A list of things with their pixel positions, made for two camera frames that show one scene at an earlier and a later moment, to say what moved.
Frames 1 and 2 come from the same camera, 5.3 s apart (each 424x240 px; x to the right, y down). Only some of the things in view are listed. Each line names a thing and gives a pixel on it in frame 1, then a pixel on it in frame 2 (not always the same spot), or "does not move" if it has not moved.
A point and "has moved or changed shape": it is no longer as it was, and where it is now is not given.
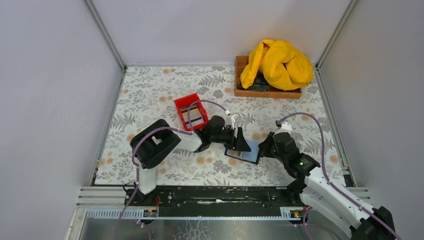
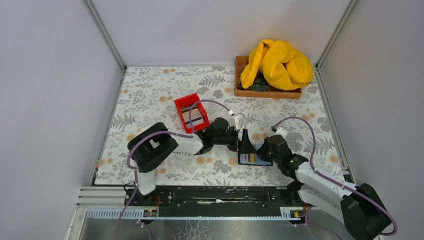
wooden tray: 241,62 does not move
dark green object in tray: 259,85 does not move
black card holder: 252,157 has moved or changed shape
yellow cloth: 279,65 does not move
